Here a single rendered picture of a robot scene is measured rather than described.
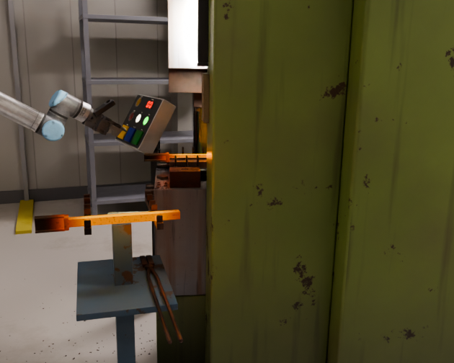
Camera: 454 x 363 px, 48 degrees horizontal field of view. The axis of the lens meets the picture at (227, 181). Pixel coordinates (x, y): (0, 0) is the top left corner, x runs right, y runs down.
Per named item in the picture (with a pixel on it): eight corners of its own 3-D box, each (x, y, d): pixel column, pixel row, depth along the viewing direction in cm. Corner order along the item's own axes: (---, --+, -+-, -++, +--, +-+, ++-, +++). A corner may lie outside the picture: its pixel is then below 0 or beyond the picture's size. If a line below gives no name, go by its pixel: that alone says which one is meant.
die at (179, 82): (168, 92, 199) (168, 68, 197) (168, 88, 218) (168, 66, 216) (274, 93, 204) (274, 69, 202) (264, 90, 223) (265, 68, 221)
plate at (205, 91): (203, 123, 178) (203, 73, 173) (202, 119, 186) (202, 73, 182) (209, 123, 178) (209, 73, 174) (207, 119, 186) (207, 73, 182)
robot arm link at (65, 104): (45, 104, 232) (56, 86, 232) (70, 117, 239) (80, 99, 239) (49, 109, 225) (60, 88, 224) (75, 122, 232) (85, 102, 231)
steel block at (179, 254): (156, 296, 204) (153, 189, 193) (157, 259, 241) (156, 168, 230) (292, 292, 210) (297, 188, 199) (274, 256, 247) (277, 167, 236)
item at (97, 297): (76, 321, 149) (76, 315, 148) (78, 266, 186) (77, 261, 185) (177, 310, 156) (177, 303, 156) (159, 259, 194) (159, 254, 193)
